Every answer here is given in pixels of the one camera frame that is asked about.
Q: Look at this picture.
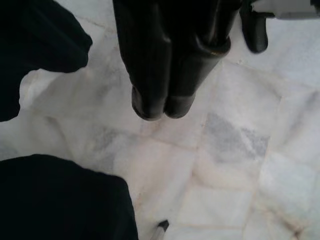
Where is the silver clothes rack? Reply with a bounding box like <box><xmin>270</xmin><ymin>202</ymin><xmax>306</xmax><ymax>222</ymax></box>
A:
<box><xmin>154</xmin><ymin>219</ymin><xmax>171</xmax><ymax>240</ymax></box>

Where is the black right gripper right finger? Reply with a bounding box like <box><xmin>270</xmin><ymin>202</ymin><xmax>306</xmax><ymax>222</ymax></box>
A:
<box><xmin>156</xmin><ymin>0</ymin><xmax>240</xmax><ymax>118</ymax></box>

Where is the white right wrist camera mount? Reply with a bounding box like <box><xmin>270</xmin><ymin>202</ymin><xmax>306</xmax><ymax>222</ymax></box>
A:
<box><xmin>252</xmin><ymin>0</ymin><xmax>320</xmax><ymax>20</ymax></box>

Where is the plain black garment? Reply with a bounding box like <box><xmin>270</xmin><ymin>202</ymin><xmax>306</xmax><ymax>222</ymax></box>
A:
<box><xmin>0</xmin><ymin>0</ymin><xmax>140</xmax><ymax>240</ymax></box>

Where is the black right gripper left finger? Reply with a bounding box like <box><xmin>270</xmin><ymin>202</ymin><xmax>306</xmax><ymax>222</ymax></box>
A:
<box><xmin>113</xmin><ymin>0</ymin><xmax>174</xmax><ymax>122</ymax></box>

